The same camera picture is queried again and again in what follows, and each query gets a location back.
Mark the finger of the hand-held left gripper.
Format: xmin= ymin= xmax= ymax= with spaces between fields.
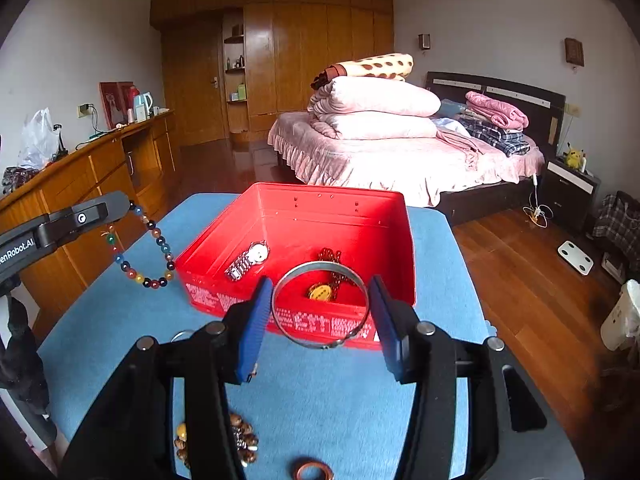
xmin=47 ymin=190 xmax=132 ymax=247

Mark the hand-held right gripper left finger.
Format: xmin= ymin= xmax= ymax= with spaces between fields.
xmin=60 ymin=275 xmax=276 ymax=480

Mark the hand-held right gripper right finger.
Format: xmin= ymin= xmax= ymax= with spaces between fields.
xmin=367 ymin=274 xmax=586 ymax=480

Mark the silver bangle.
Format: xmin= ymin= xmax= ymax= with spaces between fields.
xmin=271 ymin=261 xmax=373 ymax=350

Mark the multicolour beaded bracelet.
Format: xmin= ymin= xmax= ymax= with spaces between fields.
xmin=102 ymin=200 xmax=177 ymax=291

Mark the red necklace with amber pendant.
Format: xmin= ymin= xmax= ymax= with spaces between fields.
xmin=306 ymin=247 xmax=346 ymax=303

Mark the silver wristwatch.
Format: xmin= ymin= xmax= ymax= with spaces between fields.
xmin=224 ymin=241 xmax=271 ymax=283

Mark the brown beaded bracelet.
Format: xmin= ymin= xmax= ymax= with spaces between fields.
xmin=174 ymin=410 xmax=261 ymax=466

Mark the red tin box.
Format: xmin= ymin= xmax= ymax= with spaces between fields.
xmin=175 ymin=182 xmax=417 ymax=353

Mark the copper ring bangle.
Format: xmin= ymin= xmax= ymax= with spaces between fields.
xmin=291 ymin=456 xmax=335 ymax=480

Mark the wooden sideboard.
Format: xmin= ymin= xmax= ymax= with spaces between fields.
xmin=0 ymin=110 xmax=181 ymax=331

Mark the dark patterned cloth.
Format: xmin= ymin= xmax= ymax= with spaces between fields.
xmin=0 ymin=166 xmax=36 ymax=196

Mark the clear plastic bag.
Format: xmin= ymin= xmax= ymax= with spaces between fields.
xmin=19 ymin=107 xmax=61 ymax=171

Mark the blue table cover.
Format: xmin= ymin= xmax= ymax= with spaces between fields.
xmin=37 ymin=192 xmax=586 ymax=480

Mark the pale electric kettle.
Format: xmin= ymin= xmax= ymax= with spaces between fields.
xmin=132 ymin=91 xmax=154 ymax=122

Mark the wooden door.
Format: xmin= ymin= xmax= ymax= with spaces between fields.
xmin=162 ymin=35 xmax=223 ymax=147

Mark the bed with pink sheet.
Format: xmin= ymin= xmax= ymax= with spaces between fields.
xmin=267 ymin=71 xmax=568 ymax=226

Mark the white bathroom scale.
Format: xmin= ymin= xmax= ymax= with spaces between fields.
xmin=557 ymin=240 xmax=596 ymax=276

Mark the folded pink quilt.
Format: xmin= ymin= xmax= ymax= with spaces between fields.
xmin=307 ymin=77 xmax=441 ymax=116
xmin=312 ymin=112 xmax=438 ymax=141

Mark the plaid clothes pile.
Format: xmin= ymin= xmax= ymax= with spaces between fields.
xmin=457 ymin=115 xmax=531 ymax=157

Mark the dark nightstand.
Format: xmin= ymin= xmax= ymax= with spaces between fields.
xmin=542 ymin=157 xmax=602 ymax=233

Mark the white floor appliance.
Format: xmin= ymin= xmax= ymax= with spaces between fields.
xmin=600 ymin=280 xmax=640 ymax=353

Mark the folded pink blanket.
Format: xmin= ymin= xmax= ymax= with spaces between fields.
xmin=465 ymin=91 xmax=529 ymax=131

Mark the plaid bag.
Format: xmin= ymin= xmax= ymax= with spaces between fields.
xmin=592 ymin=191 xmax=640 ymax=271

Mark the yellow plush toy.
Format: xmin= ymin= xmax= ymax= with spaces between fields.
xmin=564 ymin=141 xmax=587 ymax=170

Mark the wooden wardrobe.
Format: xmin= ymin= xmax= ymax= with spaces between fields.
xmin=150 ymin=0 xmax=396 ymax=146

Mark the spotted cream blanket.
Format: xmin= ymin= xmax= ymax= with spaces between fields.
xmin=312 ymin=53 xmax=415 ymax=88

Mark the red picture frame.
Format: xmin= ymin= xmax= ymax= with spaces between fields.
xmin=99 ymin=81 xmax=136 ymax=130

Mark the brown wall ornament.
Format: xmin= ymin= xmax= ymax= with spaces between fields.
xmin=565 ymin=37 xmax=586 ymax=67

